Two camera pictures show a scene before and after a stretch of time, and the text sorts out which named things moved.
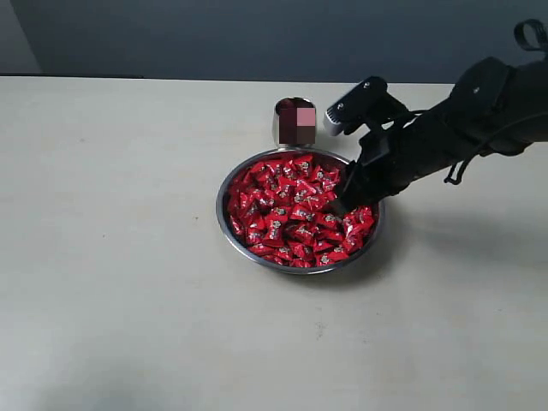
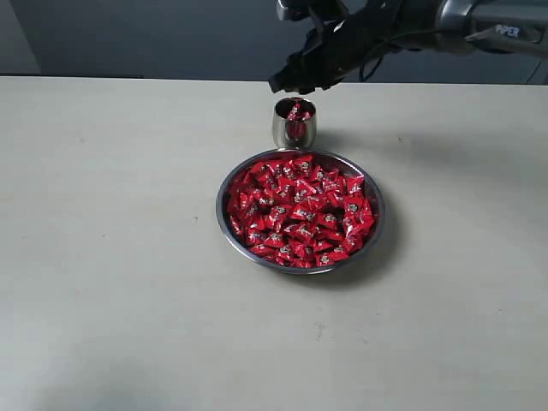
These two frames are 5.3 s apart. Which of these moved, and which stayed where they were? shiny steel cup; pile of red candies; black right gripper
Moved: black right gripper
Stayed: pile of red candies; shiny steel cup
